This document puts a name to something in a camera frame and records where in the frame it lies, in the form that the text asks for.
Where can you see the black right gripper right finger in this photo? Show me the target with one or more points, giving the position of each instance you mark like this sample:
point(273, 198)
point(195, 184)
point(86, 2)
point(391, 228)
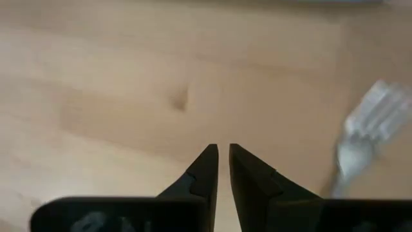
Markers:
point(254, 187)

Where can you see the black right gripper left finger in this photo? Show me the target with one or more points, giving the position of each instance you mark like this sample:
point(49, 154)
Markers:
point(202, 180)

